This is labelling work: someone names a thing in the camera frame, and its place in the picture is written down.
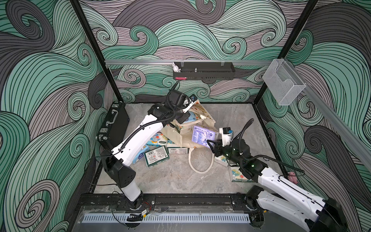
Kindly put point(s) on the floral canvas tote bag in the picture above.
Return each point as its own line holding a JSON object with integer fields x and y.
{"x": 182, "y": 134}

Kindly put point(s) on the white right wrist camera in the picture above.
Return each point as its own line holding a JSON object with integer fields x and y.
{"x": 226, "y": 135}

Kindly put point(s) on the purple puppy tissue pack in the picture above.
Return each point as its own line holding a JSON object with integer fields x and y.
{"x": 201, "y": 135}

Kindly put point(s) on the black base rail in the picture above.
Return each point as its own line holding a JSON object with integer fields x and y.
{"x": 236, "y": 201}

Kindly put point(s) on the light blue wipes pack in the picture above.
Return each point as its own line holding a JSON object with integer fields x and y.
{"x": 191, "y": 119}

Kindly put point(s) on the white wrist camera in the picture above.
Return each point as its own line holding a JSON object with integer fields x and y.
{"x": 189, "y": 102}
{"x": 226, "y": 135}

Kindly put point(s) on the pink plush toy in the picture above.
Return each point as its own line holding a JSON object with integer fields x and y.
{"x": 292, "y": 178}

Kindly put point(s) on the green blue tissue pack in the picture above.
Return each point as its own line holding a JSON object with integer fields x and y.
{"x": 178, "y": 150}

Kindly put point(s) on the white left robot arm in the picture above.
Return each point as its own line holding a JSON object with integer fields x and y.
{"x": 116, "y": 161}

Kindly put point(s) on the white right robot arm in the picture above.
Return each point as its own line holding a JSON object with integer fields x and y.
{"x": 275, "y": 193}

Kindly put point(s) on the white slotted cable duct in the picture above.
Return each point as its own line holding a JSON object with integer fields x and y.
{"x": 169, "y": 218}

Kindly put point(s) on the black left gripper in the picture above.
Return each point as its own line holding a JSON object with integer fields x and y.
{"x": 184, "y": 117}

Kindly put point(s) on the black carrying case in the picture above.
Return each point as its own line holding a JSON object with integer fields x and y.
{"x": 114, "y": 126}

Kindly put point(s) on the black wall shelf tray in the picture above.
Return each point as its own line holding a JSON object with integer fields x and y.
{"x": 205, "y": 71}

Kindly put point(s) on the clear acrylic wall holder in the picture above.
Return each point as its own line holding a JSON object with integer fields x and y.
{"x": 283, "y": 81}

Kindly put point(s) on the green barcode tissue pack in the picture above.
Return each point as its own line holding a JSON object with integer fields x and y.
{"x": 156, "y": 156}

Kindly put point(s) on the white rabbit figurine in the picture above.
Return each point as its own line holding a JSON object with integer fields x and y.
{"x": 176, "y": 68}

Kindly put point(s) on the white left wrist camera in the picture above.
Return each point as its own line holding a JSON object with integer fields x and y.
{"x": 189, "y": 102}

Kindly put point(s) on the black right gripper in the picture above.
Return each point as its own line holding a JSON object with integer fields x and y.
{"x": 211, "y": 148}

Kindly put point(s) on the elephant print tissue pack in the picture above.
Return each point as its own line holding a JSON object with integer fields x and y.
{"x": 157, "y": 140}
{"x": 221, "y": 160}
{"x": 237, "y": 176}

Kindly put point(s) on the light blue puppy tissue pack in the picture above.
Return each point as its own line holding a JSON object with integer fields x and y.
{"x": 141, "y": 154}

